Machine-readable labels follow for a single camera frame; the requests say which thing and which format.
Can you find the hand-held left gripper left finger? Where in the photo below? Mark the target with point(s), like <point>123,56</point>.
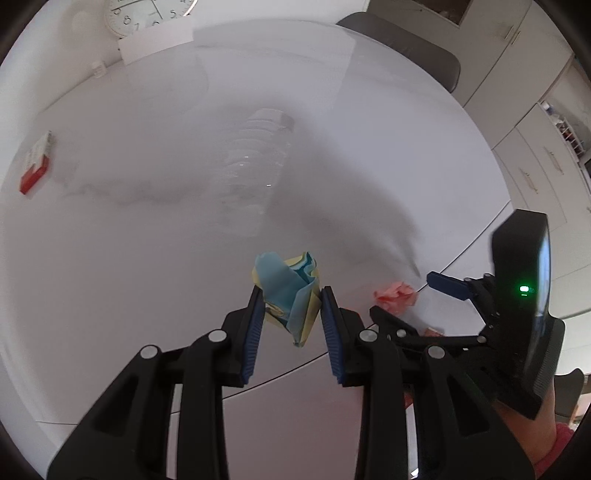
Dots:
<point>251,332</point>

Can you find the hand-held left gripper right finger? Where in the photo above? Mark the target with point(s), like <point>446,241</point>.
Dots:
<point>333,337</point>

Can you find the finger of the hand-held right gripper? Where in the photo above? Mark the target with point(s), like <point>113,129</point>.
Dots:
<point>445,282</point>
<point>397,323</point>

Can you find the red wrapper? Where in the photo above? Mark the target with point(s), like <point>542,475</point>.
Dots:
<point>395,297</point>

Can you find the blue and yellow paper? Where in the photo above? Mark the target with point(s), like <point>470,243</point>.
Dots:
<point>288,290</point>

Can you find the person's right forearm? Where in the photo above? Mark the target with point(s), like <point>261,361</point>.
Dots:
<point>526,438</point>

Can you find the beige drawer cabinet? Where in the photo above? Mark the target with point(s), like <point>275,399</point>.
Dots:
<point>540,166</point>

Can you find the clear plastic bottle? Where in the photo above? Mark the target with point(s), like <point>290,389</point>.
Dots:
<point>254,170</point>

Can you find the tall beige cabinet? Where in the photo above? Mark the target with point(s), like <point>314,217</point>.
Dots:
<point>498,50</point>

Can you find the grey chair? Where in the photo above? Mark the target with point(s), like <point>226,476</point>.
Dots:
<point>406,41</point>

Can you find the red and white box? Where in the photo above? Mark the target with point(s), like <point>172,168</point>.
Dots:
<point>36,166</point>

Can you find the white paper card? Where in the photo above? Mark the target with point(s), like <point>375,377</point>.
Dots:
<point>157,44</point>

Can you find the small white bottle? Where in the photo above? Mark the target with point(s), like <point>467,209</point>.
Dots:
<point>98,68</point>

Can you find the round white wall clock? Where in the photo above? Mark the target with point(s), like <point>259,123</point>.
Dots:
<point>147,14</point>

